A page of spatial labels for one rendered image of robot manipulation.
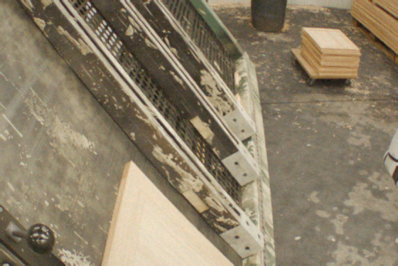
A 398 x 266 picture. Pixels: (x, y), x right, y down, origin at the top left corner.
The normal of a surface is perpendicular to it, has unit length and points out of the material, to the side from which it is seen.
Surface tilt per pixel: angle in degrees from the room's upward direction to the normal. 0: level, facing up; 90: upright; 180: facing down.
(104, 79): 90
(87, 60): 90
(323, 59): 90
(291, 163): 0
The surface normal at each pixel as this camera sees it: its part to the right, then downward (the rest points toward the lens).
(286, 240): 0.02, -0.84
